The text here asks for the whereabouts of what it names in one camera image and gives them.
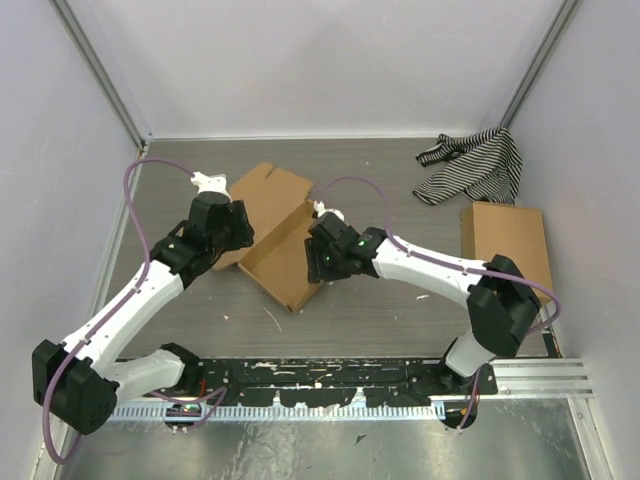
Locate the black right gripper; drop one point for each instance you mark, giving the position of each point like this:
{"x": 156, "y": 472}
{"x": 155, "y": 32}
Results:
{"x": 318, "y": 268}

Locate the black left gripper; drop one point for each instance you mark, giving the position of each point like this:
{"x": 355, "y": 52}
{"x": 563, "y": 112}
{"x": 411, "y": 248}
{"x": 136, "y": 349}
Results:
{"x": 244, "y": 236}

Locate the brown cardboard box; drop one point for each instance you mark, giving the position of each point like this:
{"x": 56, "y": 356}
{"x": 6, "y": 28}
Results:
{"x": 518, "y": 233}
{"x": 280, "y": 214}

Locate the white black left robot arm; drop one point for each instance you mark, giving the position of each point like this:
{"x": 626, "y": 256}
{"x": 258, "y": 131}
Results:
{"x": 81, "y": 381}

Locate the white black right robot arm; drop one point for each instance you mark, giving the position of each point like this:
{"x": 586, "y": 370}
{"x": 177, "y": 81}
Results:
{"x": 500, "y": 304}

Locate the folded brown cardboard box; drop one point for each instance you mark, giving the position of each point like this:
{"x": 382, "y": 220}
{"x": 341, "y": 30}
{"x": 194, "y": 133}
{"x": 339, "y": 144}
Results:
{"x": 518, "y": 233}

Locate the striped black white cloth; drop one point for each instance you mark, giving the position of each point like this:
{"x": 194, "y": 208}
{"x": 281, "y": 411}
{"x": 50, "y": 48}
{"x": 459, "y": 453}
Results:
{"x": 485, "y": 166}

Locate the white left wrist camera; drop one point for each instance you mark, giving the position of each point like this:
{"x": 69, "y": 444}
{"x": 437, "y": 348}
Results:
{"x": 210, "y": 183}

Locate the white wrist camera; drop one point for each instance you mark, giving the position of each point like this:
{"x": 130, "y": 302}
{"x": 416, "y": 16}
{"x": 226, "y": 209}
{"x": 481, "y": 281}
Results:
{"x": 320, "y": 209}
{"x": 210, "y": 183}

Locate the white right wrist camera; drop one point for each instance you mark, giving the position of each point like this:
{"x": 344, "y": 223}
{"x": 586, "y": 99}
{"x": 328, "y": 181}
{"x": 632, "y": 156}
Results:
{"x": 320, "y": 209}

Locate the slotted grey cable duct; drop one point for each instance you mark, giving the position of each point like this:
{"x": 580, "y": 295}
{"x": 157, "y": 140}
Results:
{"x": 151, "y": 410}

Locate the left aluminium corner post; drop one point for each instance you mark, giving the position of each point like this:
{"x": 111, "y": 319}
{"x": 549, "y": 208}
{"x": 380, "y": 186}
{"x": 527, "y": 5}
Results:
{"x": 80, "y": 20}

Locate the aluminium corner post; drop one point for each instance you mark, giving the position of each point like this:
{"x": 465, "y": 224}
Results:
{"x": 80, "y": 20}
{"x": 551, "y": 39}

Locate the aluminium front rail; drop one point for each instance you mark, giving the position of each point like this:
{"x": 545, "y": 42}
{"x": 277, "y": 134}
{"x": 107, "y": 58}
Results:
{"x": 544, "y": 378}

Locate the right aluminium corner post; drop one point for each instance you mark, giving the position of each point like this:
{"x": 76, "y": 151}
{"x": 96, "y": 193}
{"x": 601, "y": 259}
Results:
{"x": 551, "y": 39}

